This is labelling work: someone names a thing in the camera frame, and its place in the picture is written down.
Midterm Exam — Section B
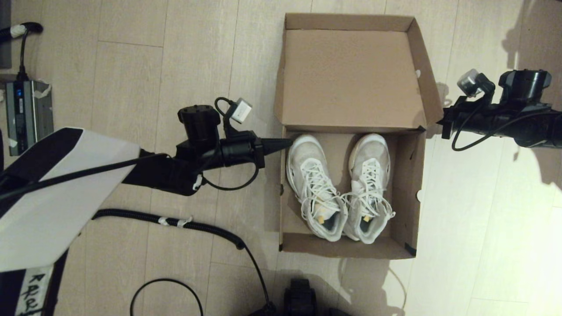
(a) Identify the white sneaker black side mark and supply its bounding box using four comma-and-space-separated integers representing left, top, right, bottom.
286, 134, 348, 242

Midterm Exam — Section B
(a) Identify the white sneaker tan toe edge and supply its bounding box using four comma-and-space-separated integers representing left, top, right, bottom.
342, 133, 396, 244

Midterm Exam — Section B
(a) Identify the brown cardboard shoe box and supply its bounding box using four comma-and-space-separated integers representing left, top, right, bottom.
274, 13, 444, 259

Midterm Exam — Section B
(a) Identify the black ridged robot part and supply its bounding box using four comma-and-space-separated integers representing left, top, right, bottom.
283, 279, 317, 316

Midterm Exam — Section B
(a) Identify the grey power supply unit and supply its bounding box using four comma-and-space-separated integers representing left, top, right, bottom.
5, 80, 54, 156

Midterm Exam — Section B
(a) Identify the dark flat panel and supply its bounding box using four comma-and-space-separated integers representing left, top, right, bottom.
0, 0, 12, 69

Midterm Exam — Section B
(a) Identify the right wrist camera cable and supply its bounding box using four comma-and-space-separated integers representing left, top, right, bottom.
451, 99, 562, 152

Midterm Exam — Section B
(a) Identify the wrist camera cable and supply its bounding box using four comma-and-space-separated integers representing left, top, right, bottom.
451, 99, 562, 152
200, 97, 260, 191

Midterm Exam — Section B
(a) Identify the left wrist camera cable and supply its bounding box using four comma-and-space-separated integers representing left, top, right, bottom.
200, 97, 260, 191

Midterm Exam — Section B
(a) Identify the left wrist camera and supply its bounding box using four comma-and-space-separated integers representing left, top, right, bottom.
229, 98, 253, 124

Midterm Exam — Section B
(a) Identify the black coiled cable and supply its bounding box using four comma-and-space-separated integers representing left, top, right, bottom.
92, 209, 276, 316

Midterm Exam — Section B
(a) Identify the thin black cable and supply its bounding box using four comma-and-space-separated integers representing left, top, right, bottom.
130, 279, 205, 316

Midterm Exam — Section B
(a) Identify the thick black taped cable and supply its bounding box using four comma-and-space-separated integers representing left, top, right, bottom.
0, 22, 43, 82

